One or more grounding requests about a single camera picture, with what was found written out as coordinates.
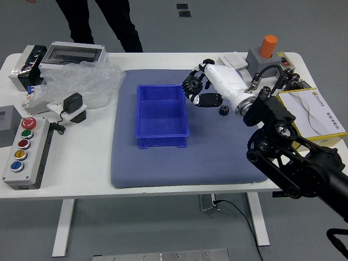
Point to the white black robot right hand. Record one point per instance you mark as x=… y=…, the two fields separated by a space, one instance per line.
x=225 y=79

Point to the small black gear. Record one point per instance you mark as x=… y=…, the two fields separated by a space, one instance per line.
x=224 y=110

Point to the big black gear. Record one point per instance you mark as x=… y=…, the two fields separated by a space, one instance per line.
x=193 y=83

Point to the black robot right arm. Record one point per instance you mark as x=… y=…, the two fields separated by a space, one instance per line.
x=296 y=163

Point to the white clear-lid distribution box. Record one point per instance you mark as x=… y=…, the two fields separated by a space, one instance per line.
x=73 y=53

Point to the blue plastic box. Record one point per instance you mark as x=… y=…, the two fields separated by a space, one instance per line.
x=162 y=114

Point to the white yellow cardboard box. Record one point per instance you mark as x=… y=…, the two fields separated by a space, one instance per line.
x=318 y=114

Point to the grey under-table power box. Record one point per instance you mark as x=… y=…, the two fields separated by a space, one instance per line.
x=208 y=202

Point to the plain grey box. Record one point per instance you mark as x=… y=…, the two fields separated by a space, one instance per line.
x=6 y=125

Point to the grey push-button control box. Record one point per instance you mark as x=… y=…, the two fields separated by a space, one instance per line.
x=25 y=152

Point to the grey block holder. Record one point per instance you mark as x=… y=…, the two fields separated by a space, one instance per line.
x=262 y=63

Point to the orange cylinder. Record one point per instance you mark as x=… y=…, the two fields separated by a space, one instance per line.
x=268 y=46

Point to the person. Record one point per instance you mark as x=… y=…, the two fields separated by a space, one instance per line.
x=81 y=24

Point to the black capacitor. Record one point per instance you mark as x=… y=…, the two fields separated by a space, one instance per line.
x=289 y=73
x=295 y=79

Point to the black floor socket plate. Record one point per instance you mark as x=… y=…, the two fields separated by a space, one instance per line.
x=185 y=14
x=182 y=6

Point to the black circuit board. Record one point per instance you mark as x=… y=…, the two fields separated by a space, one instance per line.
x=305 y=84

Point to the blue-grey foam mat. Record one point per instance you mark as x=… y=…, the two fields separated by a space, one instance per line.
x=190 y=163

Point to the clear crumpled plastic bag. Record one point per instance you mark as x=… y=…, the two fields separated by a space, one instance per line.
x=87 y=81

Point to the white circuit breaker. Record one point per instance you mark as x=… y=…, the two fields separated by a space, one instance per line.
x=34 y=102

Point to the black power adapter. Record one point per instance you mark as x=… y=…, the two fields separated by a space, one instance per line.
x=73 y=102

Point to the white socket base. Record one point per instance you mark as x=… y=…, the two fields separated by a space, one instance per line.
x=77 y=115

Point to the black table control panel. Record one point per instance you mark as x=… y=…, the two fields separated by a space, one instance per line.
x=277 y=194

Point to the white table leg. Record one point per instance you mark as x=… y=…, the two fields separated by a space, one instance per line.
x=63 y=228
x=258 y=220

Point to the grey metal plate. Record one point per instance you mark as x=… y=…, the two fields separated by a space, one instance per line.
x=163 y=255

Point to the white wall switch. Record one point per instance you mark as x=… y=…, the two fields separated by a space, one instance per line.
x=236 y=60

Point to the grey red-button switch box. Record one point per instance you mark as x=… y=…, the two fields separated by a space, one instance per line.
x=284 y=60

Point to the white black wrapped enclosure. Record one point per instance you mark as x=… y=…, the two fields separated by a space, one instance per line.
x=25 y=68

